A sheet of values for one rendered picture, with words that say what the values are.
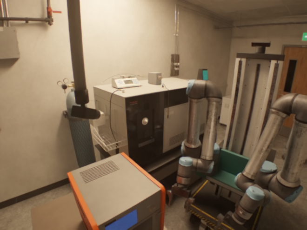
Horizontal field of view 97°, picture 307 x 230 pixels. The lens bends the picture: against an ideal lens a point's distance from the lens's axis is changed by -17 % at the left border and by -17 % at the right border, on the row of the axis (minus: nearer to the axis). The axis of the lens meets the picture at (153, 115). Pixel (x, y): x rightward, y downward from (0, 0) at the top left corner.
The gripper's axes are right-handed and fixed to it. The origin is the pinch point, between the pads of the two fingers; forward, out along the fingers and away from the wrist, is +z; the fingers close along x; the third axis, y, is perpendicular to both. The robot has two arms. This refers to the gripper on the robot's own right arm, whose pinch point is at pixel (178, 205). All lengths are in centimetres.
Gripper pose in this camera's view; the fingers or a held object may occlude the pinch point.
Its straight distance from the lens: 123.0
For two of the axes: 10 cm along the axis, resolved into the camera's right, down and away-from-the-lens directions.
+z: -1.4, 9.9, -0.6
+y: 5.6, 1.3, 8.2
